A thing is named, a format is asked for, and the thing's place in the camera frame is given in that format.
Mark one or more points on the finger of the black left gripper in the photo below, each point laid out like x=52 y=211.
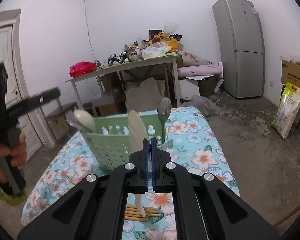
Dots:
x=31 y=103

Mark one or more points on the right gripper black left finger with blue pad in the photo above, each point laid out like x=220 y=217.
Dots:
x=127 y=178

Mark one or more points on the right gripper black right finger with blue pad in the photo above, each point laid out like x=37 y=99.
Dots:
x=168 y=176

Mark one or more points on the wooden chopstick five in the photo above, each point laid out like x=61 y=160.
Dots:
x=131 y=205

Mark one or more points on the wooden chopstick four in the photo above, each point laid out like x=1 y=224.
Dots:
x=147 y=209

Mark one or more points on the wooden chopstick two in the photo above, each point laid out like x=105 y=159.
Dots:
x=159 y=215

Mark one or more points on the green star-pattern utensil basket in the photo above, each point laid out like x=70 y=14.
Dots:
x=110 y=143

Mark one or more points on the wooden chopstick one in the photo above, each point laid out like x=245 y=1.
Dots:
x=138 y=219

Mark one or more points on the white ceramic soup spoon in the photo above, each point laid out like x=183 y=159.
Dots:
x=85 y=119

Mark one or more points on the cream plastic rice ladle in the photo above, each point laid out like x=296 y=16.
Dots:
x=137 y=133

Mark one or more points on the metal spoon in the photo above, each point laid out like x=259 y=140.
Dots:
x=164 y=109

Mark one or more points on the wooden chopstick three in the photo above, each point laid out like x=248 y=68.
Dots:
x=135 y=212

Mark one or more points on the person's left hand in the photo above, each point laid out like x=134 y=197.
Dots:
x=18 y=155

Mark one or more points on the wooden chair dark seat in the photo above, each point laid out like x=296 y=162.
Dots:
x=58 y=115

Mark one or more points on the red plastic bag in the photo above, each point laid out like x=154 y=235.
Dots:
x=82 y=68

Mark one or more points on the white panel door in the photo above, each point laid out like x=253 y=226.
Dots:
x=32 y=124

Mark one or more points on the rolled floral fabric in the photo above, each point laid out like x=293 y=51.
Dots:
x=193 y=65

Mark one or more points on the clear plastic bag on table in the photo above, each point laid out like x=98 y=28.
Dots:
x=157 y=49

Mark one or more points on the yellow plastic bag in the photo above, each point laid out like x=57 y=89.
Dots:
x=171 y=42

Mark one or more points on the yellow-green rice bag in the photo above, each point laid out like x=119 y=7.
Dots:
x=287 y=110

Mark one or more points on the silver refrigerator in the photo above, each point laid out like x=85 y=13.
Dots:
x=242 y=47

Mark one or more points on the brown cardboard box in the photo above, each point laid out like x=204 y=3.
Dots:
x=290 y=73

